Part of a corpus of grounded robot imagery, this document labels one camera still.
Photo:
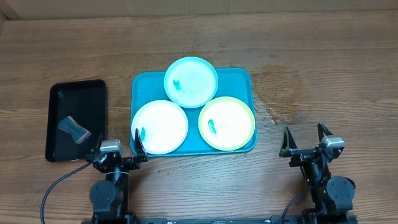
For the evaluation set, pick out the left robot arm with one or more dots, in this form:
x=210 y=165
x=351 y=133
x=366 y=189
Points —
x=110 y=196

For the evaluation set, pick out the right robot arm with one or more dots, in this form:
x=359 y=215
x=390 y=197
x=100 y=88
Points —
x=332 y=197

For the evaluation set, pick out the yellow-green plate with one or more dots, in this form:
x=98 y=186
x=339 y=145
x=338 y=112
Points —
x=226 y=123

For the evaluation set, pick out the black plastic tray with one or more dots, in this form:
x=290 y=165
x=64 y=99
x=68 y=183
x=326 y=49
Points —
x=86 y=102

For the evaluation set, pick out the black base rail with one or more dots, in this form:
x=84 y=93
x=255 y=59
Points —
x=217 y=221

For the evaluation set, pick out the teal plastic tray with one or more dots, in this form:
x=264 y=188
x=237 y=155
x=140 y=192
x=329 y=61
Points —
x=149 y=86

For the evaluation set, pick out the dark bow-shaped sponge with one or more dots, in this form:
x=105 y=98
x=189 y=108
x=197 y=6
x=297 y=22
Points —
x=78 y=133

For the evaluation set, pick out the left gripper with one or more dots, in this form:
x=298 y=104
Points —
x=129 y=163

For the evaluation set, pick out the white plate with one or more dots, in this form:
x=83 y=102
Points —
x=162 y=126

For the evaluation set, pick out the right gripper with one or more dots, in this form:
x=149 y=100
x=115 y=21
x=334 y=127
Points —
x=288 y=149

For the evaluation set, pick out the light blue plate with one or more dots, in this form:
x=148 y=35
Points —
x=191 y=82

